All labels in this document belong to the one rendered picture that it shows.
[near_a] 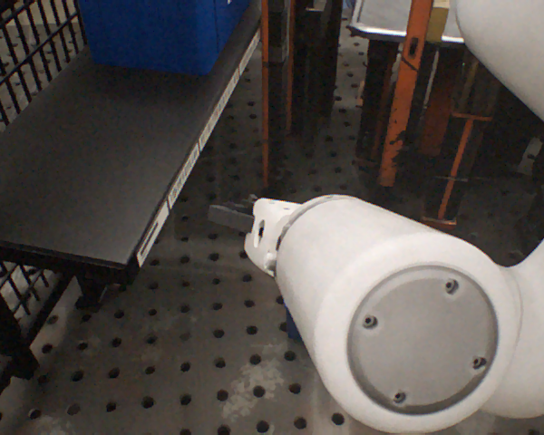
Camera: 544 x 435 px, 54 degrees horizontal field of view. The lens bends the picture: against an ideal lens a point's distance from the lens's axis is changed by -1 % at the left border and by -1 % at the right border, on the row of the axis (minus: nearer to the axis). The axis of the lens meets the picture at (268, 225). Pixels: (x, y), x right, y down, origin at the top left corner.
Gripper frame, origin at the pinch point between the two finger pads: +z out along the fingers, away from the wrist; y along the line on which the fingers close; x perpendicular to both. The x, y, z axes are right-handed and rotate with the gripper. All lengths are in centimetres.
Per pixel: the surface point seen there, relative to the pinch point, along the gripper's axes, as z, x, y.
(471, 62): 21.5, 24.0, 22.4
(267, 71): 34.9, 18.0, -3.3
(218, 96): 16.4, 11.0, -9.8
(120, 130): 11.8, 4.4, -19.5
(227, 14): 25.3, 22.6, -11.0
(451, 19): 36, 33, 23
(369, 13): 39, 32, 11
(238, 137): 65, 8, -4
